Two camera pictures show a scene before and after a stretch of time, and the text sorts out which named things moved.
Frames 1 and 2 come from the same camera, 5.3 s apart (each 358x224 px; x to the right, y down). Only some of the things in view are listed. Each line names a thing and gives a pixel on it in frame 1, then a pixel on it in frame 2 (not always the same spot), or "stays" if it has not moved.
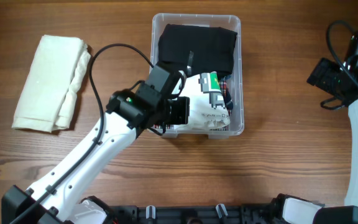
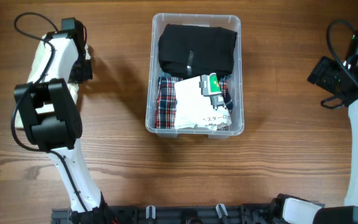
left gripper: x=183 y=116 to x=87 y=74
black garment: x=213 y=47 stays
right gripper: x=324 y=70 stays
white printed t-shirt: x=208 y=106 stays
